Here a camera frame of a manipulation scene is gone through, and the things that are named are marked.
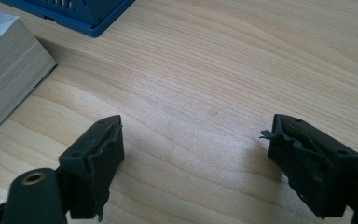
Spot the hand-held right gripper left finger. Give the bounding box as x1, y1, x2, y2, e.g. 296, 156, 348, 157
58, 114, 126, 222

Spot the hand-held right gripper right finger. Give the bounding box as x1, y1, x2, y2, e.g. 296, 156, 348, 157
259, 113, 358, 219

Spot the blue plastic basket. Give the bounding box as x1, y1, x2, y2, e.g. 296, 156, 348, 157
0, 0, 137, 38

